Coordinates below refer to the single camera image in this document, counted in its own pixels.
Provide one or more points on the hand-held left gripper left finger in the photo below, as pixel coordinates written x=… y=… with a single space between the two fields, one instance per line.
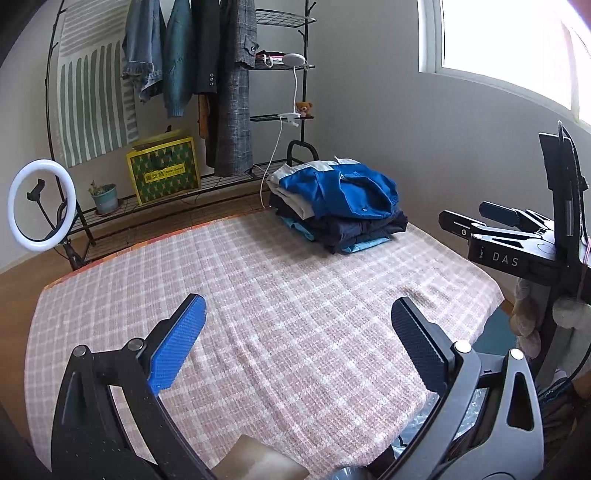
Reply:
x=178 y=341

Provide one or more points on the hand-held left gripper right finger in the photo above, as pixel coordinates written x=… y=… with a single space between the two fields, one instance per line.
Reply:
x=418 y=346

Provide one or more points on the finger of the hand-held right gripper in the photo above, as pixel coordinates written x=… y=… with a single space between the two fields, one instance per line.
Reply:
x=459 y=226
x=501 y=213

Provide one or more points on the white and blue jacket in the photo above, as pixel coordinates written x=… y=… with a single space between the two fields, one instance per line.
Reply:
x=351 y=194

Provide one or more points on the black metal clothes rack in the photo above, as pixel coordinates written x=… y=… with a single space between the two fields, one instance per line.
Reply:
x=152 y=203

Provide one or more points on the person's right hand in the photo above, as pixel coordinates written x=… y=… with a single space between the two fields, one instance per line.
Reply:
x=526 y=318

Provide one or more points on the teal mat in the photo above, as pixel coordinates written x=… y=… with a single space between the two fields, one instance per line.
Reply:
x=496 y=334

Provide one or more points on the pink plaid blanket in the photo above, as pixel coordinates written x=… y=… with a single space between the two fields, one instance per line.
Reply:
x=277 y=300

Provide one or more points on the navy quilted jacket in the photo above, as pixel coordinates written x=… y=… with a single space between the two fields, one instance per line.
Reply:
x=351 y=230

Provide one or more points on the potted plant in teal pot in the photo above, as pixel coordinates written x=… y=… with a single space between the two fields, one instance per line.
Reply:
x=105 y=201

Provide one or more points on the yellow patterned box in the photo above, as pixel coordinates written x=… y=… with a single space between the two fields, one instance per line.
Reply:
x=161 y=177

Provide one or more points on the window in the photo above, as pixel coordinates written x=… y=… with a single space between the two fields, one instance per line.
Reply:
x=508 y=41

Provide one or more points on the small brown teddy bear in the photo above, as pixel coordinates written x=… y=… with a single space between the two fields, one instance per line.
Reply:
x=304 y=108

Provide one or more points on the brown hanging scarf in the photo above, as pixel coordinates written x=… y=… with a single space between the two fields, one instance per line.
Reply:
x=204 y=115

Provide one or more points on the grey plaid coat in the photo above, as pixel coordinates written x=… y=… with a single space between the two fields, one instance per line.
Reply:
x=235 y=115

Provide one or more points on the white clip lamp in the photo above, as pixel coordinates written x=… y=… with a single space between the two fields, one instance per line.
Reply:
x=294 y=60

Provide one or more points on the green striped white cloth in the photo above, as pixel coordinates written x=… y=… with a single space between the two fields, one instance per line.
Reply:
x=92 y=101

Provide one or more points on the dark item with pink trim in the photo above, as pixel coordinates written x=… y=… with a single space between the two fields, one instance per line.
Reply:
x=264 y=55

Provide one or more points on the teal jacket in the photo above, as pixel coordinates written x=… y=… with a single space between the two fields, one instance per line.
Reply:
x=178 y=69

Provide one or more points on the blue denim jacket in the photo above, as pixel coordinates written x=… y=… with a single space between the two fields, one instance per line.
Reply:
x=143 y=50

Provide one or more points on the black jacket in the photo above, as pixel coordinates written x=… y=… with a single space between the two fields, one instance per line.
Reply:
x=205 y=46

